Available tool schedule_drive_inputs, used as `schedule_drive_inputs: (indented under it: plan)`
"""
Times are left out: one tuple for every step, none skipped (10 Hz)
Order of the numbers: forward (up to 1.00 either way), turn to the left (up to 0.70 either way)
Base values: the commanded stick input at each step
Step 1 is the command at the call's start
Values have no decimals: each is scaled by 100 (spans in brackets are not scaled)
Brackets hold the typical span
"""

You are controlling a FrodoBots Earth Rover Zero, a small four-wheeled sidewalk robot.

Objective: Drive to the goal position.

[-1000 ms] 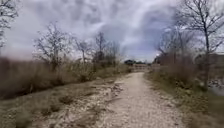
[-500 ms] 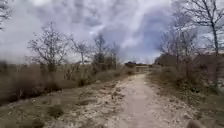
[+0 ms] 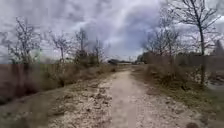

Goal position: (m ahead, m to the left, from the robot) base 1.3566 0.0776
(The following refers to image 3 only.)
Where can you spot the pale gravel dirt path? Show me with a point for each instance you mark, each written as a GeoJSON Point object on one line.
{"type": "Point", "coordinates": [121, 100]}

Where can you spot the row of bare trees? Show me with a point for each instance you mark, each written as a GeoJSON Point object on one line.
{"type": "Point", "coordinates": [61, 45]}

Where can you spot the group of bare trees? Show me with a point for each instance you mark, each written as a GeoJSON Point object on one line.
{"type": "Point", "coordinates": [165, 43]}

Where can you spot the dry brown scrub strip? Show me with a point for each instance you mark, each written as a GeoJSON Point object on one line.
{"type": "Point", "coordinates": [168, 75]}
{"type": "Point", "coordinates": [50, 76]}

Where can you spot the tall bare tree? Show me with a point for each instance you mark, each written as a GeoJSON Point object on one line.
{"type": "Point", "coordinates": [201, 40]}

